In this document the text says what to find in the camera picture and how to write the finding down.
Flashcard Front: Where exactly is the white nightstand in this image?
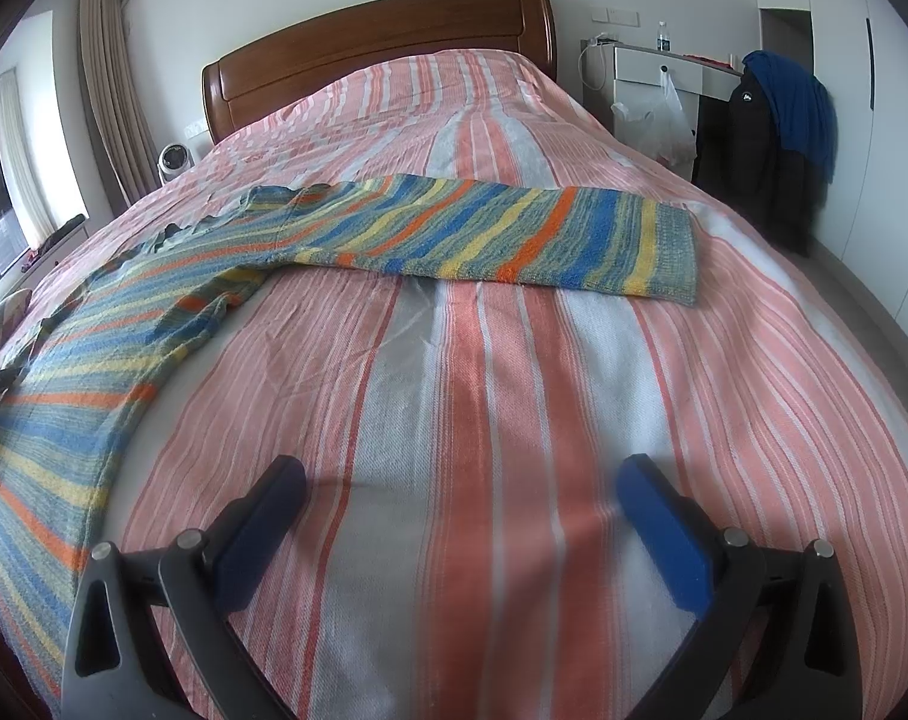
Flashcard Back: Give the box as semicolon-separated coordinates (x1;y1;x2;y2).
581;41;744;182

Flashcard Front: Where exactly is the white sheer curtain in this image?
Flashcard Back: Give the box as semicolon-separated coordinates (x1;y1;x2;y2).
0;71;59;245

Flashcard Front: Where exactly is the clear plastic bag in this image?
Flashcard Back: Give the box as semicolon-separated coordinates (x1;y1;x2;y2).
611;67;699;166

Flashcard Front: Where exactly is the wooden headboard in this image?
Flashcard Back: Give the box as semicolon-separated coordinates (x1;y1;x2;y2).
202;0;558;146

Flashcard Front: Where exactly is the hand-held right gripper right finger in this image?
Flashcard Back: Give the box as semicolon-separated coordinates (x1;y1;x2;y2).
617;453;864;720

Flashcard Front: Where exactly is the white window bench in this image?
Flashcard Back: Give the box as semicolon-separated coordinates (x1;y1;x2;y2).
0;214;89;310

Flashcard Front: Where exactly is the beige curtain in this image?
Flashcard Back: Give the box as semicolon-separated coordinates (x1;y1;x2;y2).
77;0;160;211

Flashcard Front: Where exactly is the patterned pillow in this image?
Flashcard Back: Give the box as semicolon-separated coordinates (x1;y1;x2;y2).
0;288;35;370

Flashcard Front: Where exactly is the small white fan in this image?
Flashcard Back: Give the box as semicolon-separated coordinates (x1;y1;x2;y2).
158;144;193;185

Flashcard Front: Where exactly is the striped knitted sweater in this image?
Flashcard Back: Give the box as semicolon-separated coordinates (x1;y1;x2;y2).
0;174;699;700

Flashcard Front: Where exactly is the pink striped bed blanket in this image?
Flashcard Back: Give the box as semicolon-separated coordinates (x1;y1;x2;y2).
0;49;908;720

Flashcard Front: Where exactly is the black jacket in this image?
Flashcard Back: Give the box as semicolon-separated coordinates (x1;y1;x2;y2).
692;66;831;257

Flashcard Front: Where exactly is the white wardrobe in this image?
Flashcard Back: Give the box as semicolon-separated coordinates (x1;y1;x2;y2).
750;0;908;305

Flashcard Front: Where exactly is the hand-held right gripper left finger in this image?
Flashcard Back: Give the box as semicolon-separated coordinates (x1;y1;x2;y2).
62;454;307;720

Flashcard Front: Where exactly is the blue garment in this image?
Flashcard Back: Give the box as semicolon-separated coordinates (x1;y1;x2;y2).
742;50;838;185

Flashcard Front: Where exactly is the dark cloth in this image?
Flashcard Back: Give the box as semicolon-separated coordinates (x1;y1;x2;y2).
40;213;89;250

